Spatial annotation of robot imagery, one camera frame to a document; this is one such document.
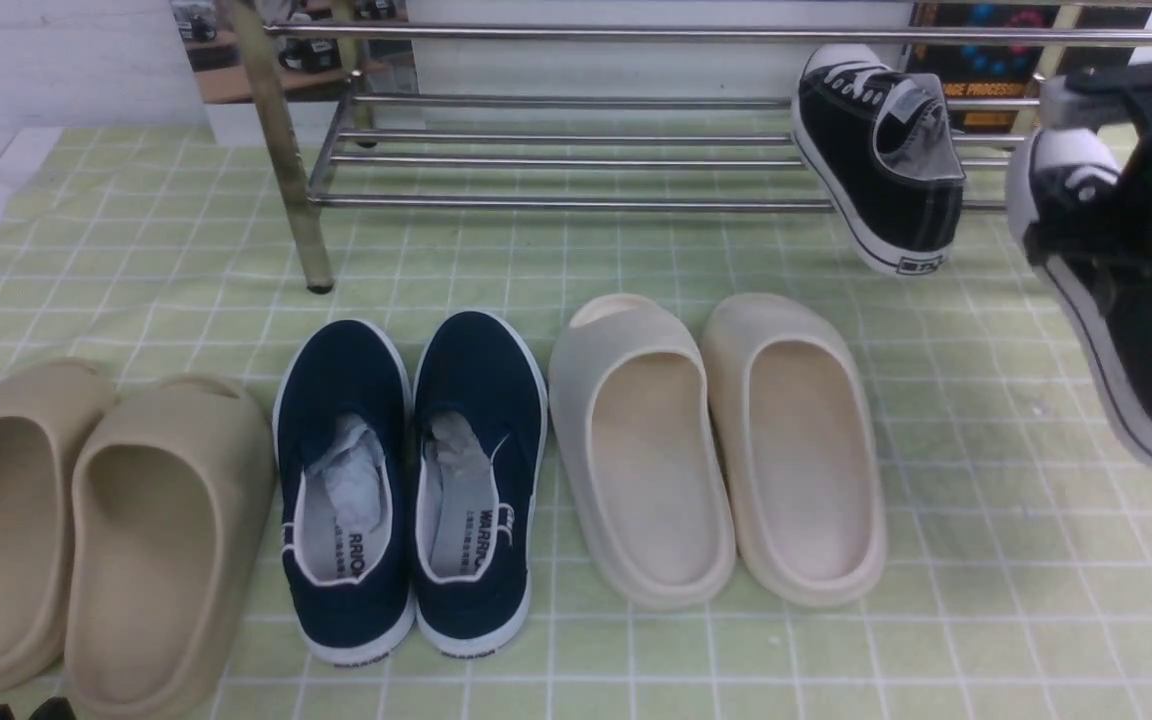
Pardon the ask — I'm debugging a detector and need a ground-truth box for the tan foam slide, inner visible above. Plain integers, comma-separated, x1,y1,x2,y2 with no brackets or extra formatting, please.
65,374,275,719

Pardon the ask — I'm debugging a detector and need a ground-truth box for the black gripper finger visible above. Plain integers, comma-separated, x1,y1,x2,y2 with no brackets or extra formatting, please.
28,696,77,720

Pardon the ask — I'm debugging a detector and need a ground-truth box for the black canvas sneaker on rack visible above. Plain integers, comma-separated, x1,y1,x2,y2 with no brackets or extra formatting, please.
791,44,967,275

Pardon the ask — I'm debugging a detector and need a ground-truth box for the black canvas sneaker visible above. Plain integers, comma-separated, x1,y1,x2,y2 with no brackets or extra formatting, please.
791,44,967,275
1006,129,1152,468

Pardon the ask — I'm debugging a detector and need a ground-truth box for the cream foam slide, right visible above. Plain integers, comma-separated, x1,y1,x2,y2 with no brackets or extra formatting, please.
700,293,888,609

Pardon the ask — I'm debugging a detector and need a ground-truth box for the navy slip-on shoe, right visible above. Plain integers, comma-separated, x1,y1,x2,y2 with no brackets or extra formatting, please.
411,310,550,659

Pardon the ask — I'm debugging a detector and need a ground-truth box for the dark printed box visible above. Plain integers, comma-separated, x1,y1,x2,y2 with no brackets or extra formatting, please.
902,1,1152,100

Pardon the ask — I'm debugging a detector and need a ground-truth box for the navy slip-on shoe, left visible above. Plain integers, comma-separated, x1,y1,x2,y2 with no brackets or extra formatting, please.
271,319,416,667

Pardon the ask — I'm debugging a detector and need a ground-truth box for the cream foam slide, left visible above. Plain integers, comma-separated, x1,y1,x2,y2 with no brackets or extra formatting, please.
548,293,736,611

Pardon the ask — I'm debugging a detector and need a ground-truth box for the metal shoe rack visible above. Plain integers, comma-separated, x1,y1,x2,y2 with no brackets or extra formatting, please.
227,1,1152,295

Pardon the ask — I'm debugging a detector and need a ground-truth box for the tan foam slide, outer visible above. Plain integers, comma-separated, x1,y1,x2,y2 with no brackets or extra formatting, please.
0,357,116,691

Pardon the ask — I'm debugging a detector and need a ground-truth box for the cream foam slide, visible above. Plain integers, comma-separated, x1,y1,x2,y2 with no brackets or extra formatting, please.
700,293,888,609
548,293,736,611

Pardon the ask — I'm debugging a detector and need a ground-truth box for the tan foam slide, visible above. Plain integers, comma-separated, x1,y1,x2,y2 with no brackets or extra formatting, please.
65,374,275,719
0,357,116,691

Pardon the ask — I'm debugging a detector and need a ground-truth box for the navy slip-on shoe, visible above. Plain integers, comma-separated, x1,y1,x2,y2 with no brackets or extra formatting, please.
411,310,550,659
271,319,416,667

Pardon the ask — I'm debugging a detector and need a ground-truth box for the green checked tablecloth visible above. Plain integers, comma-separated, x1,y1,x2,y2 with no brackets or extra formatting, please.
0,128,1152,719

